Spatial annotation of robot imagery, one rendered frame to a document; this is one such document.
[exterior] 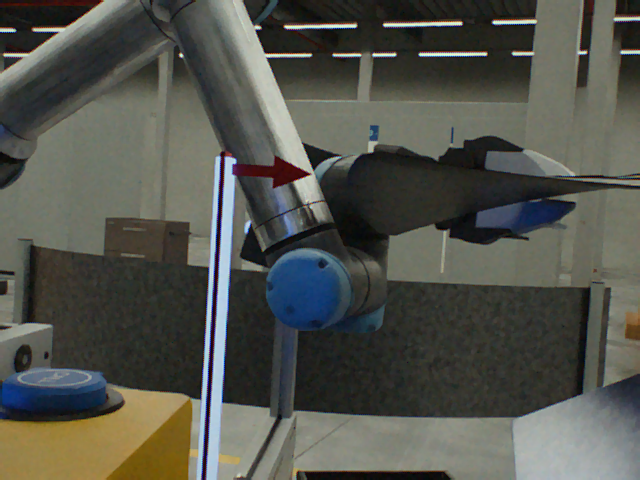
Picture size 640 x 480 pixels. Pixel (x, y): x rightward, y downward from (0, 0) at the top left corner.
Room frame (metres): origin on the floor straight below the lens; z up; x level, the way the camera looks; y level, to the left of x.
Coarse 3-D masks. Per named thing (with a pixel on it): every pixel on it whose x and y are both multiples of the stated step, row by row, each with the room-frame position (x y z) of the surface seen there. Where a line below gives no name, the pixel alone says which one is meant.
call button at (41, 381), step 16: (16, 384) 0.31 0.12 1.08; (32, 384) 0.31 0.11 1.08; (48, 384) 0.31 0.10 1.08; (64, 384) 0.31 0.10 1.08; (80, 384) 0.31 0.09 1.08; (96, 384) 0.32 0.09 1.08; (16, 400) 0.30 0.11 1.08; (32, 400) 0.30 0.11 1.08; (48, 400) 0.30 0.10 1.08; (64, 400) 0.30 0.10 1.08; (80, 400) 0.31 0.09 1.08; (96, 400) 0.31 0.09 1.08
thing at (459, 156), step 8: (448, 152) 0.72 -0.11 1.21; (456, 152) 0.71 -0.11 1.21; (464, 152) 0.70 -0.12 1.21; (432, 160) 0.79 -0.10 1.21; (440, 160) 0.73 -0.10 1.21; (448, 160) 0.72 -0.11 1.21; (456, 160) 0.71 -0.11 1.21; (464, 160) 0.70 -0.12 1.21; (472, 160) 0.69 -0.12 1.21; (464, 216) 0.69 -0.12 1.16; (440, 224) 0.71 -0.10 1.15; (448, 224) 0.70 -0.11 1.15; (456, 224) 0.69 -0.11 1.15; (528, 240) 0.73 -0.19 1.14
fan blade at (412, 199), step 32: (384, 160) 0.47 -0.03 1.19; (416, 160) 0.47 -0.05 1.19; (352, 192) 0.57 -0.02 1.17; (384, 192) 0.56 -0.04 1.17; (416, 192) 0.56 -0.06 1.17; (448, 192) 0.57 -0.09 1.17; (480, 192) 0.57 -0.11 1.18; (512, 192) 0.57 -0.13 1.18; (544, 192) 0.59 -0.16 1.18; (576, 192) 0.60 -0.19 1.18; (384, 224) 0.65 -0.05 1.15; (416, 224) 0.66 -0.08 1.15
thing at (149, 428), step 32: (0, 416) 0.30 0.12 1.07; (32, 416) 0.29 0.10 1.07; (64, 416) 0.30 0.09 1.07; (96, 416) 0.30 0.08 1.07; (128, 416) 0.31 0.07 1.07; (160, 416) 0.31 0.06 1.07; (0, 448) 0.26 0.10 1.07; (32, 448) 0.26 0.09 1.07; (64, 448) 0.26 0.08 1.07; (96, 448) 0.27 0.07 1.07; (128, 448) 0.27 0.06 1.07; (160, 448) 0.30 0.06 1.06
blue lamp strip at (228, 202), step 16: (224, 192) 0.56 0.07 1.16; (224, 208) 0.56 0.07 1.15; (224, 224) 0.56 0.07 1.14; (224, 240) 0.56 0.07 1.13; (224, 256) 0.56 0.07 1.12; (224, 272) 0.56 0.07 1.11; (224, 288) 0.57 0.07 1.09; (224, 304) 0.57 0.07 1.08; (224, 320) 0.57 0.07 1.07; (224, 336) 0.58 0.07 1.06; (208, 464) 0.56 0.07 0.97
